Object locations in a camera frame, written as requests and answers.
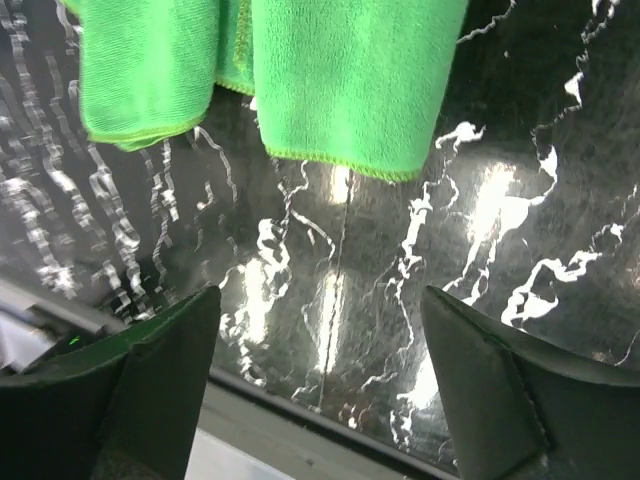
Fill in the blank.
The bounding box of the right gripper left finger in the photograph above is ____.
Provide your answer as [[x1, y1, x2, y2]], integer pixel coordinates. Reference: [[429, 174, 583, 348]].
[[1, 286, 221, 479]]

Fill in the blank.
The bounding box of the green towel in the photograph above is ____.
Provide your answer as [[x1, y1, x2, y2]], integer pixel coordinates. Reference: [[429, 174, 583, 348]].
[[68, 1, 467, 182]]

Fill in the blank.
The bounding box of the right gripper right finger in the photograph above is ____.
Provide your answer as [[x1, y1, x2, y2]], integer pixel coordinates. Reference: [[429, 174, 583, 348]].
[[421, 286, 639, 479]]

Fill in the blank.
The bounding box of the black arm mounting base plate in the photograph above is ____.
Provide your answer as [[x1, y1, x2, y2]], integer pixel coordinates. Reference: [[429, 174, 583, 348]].
[[0, 277, 459, 480]]

